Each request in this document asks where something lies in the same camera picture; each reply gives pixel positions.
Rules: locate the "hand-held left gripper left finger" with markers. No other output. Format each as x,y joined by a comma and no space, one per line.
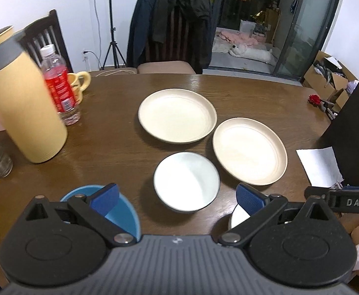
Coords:
105,199

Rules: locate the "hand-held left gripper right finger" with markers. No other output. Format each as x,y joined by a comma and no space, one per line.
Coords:
250,199

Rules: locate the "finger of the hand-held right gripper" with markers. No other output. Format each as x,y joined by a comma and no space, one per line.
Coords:
355,188
317,194

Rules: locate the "white bowl black rim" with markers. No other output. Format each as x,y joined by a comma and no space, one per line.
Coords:
237,219
185,181

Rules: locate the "blue bowl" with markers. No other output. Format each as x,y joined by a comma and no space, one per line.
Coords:
121,218

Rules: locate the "cream round plate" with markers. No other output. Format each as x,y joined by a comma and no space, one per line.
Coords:
248,150
176,115

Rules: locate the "tan padded chair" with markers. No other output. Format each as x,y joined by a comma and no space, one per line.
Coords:
354,227

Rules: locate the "white paper napkin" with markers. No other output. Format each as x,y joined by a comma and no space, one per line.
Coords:
319,166

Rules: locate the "black paper bag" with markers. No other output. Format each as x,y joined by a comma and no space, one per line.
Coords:
354,135

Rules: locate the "red fabric flower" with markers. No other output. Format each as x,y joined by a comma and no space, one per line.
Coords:
314,100

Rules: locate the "cardboard box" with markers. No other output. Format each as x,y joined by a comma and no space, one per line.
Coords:
317,76

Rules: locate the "red label water bottle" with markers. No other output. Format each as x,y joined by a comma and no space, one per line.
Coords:
59,89

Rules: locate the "yellow bear mug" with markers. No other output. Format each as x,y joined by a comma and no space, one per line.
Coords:
78,83

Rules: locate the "yellow thermos jug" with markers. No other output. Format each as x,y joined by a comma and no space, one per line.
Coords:
22,107

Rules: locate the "white plush dog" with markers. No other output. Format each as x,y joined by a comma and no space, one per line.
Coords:
253,53

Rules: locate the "pink blanket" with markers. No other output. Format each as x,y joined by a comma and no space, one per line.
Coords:
237,38

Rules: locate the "sliding glass door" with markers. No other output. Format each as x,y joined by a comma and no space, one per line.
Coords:
302,30

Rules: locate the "black tripod stand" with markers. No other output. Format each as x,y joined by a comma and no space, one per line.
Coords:
113,30

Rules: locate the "navy jacket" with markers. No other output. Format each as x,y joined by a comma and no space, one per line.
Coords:
139,30

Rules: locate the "dark wooden dining chair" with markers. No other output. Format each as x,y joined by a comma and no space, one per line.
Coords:
44,22
179,37

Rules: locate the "black jacket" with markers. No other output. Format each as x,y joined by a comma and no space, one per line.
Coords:
194,12

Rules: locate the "wall socket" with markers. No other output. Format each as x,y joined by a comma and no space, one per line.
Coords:
85,52

